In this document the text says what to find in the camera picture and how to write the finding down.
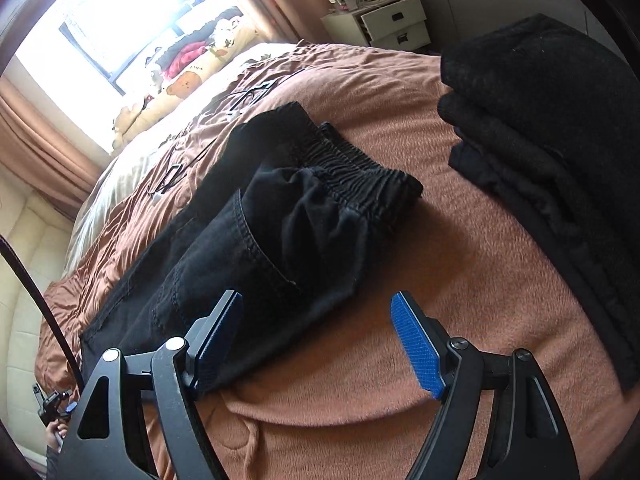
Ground white nightstand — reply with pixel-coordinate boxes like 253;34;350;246
321;0;431;51

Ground cream padded headboard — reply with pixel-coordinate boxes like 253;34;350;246
0;165;81;461

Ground bedroom window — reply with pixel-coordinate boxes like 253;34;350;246
15;0;251;156

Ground pink cloth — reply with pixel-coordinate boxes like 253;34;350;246
167;40;208;78

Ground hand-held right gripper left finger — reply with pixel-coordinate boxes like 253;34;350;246
59;289;244;480

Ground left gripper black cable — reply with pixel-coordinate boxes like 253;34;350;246
0;234;85;393

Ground cream bear print pillow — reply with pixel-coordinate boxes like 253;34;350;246
112;7;261;148

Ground brown blanket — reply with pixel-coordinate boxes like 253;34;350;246
35;42;631;480

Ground stack of folded black clothes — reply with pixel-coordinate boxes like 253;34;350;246
437;14;640;393

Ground black pants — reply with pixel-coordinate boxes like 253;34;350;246
79;101;425;396

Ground pink curtain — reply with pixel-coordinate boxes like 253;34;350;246
0;77;108;221

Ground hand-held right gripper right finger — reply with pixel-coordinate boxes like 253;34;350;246
390;291;581;480

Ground beige plush toy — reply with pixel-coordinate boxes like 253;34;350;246
112;102;147;148

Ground person's left hand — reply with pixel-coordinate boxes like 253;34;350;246
46;422;68;451

